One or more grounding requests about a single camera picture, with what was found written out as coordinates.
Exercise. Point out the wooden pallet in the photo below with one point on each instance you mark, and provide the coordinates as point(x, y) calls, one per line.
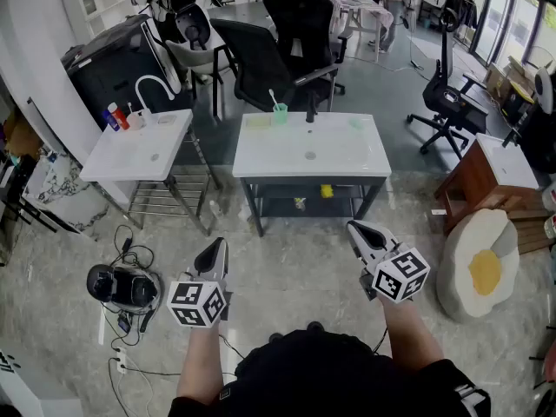
point(532, 228)

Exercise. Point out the clear pinkish cup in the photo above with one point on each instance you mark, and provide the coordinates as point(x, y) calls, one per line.
point(135, 120)

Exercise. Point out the wooden cabinet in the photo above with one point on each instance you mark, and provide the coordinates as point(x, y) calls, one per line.
point(473, 185)

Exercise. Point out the large black case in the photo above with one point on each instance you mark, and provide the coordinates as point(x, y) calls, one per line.
point(113, 72)

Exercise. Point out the person's right forearm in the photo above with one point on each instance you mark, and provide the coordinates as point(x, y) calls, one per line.
point(410, 337)

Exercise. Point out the black mesh office chair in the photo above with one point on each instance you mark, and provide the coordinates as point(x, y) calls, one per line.
point(260, 68)

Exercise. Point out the black headset device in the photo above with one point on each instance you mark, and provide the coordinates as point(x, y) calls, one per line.
point(121, 287)

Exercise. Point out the blue bottle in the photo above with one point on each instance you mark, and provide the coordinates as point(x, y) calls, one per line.
point(110, 121)

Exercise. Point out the white curved panel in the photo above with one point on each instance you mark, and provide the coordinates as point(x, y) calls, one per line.
point(163, 54)

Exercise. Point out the grey shell chair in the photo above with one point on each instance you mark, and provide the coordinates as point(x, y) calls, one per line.
point(195, 57)

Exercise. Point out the black high-back office chair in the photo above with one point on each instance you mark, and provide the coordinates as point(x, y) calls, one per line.
point(304, 20)

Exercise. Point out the small white sink basin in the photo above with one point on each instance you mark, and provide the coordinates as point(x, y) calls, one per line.
point(130, 150)

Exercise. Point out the cardboard boxes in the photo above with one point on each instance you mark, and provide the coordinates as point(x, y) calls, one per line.
point(510, 85)

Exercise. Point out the pink fabric item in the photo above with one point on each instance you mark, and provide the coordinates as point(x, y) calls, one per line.
point(551, 363)

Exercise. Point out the small yellow-green item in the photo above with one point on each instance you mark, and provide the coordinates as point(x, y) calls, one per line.
point(299, 202)

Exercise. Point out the white power strip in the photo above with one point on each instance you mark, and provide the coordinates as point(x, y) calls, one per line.
point(120, 359)

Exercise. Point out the fried egg cushion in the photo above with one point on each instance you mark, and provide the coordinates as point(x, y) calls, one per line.
point(482, 272)

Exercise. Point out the green toothbrush cup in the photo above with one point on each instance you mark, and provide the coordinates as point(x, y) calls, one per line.
point(280, 114)

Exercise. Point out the black faucet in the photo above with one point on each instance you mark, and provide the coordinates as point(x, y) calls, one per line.
point(311, 109)

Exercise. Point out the green soap bar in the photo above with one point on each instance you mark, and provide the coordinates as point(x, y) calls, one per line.
point(356, 123)

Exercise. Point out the wide white sink basin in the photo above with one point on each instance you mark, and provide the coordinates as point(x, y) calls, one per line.
point(313, 146)

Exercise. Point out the white sink on cabinet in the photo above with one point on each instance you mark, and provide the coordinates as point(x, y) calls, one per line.
point(508, 161)

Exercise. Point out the person's left forearm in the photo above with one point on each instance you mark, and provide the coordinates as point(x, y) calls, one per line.
point(202, 363)

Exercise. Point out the black chair with headrest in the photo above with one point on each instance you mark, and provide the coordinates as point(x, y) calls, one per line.
point(452, 98)

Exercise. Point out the yellow sponge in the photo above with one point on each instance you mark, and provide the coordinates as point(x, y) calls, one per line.
point(326, 191)

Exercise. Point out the person's black shirt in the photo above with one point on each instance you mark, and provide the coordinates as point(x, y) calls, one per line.
point(321, 376)

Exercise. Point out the chrome sink stand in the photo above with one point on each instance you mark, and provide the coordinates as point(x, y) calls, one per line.
point(182, 193)

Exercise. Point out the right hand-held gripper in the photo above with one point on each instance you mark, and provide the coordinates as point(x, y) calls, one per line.
point(401, 276)

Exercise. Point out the black metal sink stand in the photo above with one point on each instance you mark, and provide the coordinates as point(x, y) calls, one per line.
point(256, 207)

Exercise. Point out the red bottle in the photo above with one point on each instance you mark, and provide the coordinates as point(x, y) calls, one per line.
point(119, 117)

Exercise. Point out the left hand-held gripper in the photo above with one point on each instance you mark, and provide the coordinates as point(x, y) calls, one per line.
point(197, 303)

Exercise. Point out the white shelf cabinet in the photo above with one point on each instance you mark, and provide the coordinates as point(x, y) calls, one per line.
point(102, 2)

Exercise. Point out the white curved faucet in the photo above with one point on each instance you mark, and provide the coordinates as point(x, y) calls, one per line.
point(150, 83)

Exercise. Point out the white printed board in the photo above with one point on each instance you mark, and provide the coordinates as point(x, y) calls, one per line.
point(26, 389)

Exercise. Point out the clear plastic container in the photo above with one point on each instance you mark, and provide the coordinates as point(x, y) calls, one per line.
point(258, 122)

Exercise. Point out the marble slab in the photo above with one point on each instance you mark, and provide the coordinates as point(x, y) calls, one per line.
point(69, 193)

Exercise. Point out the table with pink cloth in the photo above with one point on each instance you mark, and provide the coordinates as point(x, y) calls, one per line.
point(360, 7)

